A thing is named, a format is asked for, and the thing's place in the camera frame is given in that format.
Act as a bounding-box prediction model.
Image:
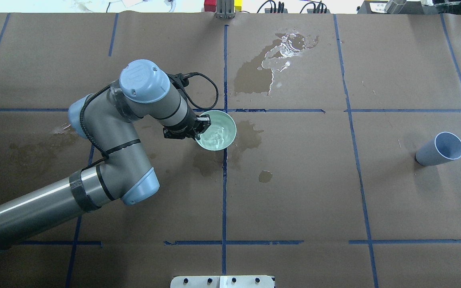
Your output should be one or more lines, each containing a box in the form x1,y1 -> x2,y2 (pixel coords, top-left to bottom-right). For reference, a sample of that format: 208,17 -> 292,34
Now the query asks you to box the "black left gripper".
163,114 -> 212,141

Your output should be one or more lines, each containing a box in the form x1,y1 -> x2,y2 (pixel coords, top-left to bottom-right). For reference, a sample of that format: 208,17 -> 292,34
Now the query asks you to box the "mint green bowl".
196,110 -> 237,151

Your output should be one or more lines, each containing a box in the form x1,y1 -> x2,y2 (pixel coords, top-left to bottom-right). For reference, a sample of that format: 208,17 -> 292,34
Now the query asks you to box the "light blue paper cup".
415,132 -> 461,166

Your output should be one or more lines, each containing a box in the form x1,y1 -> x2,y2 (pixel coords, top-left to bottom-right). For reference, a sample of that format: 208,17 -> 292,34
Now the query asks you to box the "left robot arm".
0,60 -> 212,253

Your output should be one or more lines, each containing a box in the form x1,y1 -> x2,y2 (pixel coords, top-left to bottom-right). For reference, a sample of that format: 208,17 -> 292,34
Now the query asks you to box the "red blue yellow block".
202,0 -> 243,12

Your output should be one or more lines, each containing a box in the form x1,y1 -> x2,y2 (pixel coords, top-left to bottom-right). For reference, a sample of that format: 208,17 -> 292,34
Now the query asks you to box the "orange black connector board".
250,0 -> 328,14

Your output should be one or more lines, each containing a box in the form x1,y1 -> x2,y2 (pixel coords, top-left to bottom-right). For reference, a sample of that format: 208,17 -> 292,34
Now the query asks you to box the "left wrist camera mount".
167,73 -> 190,90

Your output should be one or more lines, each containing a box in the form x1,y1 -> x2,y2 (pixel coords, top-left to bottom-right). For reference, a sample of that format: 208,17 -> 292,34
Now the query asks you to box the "aluminium frame post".
215,0 -> 236,19

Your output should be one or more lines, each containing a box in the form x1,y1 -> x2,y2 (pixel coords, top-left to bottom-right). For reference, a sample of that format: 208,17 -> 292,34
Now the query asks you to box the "white pedestal column base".
170,275 -> 276,288

